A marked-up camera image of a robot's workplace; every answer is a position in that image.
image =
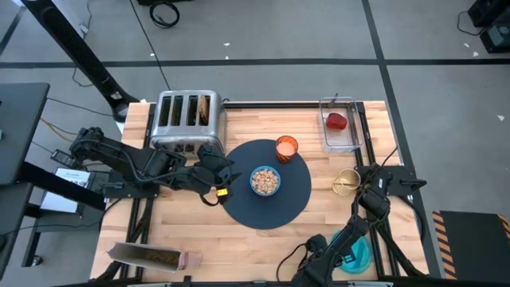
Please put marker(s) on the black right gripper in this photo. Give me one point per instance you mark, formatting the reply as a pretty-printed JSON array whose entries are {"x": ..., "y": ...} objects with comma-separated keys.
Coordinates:
[{"x": 334, "y": 255}]

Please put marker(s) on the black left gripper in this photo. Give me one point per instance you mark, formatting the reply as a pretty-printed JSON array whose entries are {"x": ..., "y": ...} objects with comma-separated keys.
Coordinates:
[{"x": 207, "y": 171}]

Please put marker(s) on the teal glass plate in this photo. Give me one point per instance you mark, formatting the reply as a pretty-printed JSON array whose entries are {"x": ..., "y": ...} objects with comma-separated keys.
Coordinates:
[{"x": 364, "y": 255}]

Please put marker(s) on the orange patterned bowl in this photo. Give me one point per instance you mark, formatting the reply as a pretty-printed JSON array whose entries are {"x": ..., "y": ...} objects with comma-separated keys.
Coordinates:
[{"x": 252, "y": 187}]

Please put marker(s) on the orange glass cup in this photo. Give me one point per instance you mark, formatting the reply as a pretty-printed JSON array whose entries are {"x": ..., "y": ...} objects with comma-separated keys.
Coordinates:
[{"x": 286, "y": 149}]

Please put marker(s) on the pink strawberry cereal box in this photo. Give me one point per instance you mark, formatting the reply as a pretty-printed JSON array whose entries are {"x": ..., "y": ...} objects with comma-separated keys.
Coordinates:
[{"x": 151, "y": 257}]

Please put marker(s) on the red toy fruit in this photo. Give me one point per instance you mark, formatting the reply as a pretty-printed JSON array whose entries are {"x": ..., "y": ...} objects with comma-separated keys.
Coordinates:
[{"x": 336, "y": 121}]

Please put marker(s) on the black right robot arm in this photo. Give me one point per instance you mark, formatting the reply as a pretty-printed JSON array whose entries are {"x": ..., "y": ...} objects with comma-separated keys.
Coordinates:
[{"x": 370, "y": 203}]

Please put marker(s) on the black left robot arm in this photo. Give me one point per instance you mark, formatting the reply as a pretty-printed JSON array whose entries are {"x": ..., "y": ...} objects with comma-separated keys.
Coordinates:
[{"x": 131, "y": 159}]

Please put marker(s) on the yellow tag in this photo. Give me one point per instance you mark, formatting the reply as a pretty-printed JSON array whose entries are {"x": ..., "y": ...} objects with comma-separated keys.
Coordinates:
[{"x": 222, "y": 192}]

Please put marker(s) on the cereal loops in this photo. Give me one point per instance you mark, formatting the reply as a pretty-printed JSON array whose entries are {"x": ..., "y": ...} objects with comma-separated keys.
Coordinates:
[{"x": 265, "y": 181}]

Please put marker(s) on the dark round woven placemat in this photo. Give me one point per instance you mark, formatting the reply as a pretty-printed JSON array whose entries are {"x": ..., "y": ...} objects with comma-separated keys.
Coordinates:
[{"x": 263, "y": 211}]

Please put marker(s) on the silver four-slot toaster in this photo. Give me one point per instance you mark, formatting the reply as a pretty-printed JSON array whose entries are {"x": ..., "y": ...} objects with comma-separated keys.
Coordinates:
[{"x": 187, "y": 135}]

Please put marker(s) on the clear plastic bin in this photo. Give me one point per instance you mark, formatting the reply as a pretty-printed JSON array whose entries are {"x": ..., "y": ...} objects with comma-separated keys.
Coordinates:
[{"x": 342, "y": 139}]

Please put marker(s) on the black hazard-striped mat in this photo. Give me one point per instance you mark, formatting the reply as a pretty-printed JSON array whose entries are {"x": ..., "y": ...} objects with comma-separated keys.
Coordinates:
[{"x": 474, "y": 243}]

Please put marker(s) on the black power adapter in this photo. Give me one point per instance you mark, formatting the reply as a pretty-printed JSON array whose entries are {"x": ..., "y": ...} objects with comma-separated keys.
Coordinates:
[{"x": 63, "y": 158}]

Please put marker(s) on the white paper sheet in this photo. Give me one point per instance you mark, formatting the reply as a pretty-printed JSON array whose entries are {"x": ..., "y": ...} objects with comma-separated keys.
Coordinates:
[{"x": 60, "y": 199}]

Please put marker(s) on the black desk top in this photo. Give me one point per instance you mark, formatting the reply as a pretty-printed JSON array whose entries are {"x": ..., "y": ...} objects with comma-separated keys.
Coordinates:
[{"x": 22, "y": 131}]

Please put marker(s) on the black equipment case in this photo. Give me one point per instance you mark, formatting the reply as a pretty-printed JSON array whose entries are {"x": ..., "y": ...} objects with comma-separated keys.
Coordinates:
[
  {"x": 490, "y": 10},
  {"x": 496, "y": 40}
]

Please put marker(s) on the black metal table frame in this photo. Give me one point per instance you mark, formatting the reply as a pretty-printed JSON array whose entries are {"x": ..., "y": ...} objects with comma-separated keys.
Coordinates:
[{"x": 279, "y": 104}]

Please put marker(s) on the black desk leg frame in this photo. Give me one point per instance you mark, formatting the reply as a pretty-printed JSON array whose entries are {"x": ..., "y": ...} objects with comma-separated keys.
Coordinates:
[{"x": 60, "y": 185}]

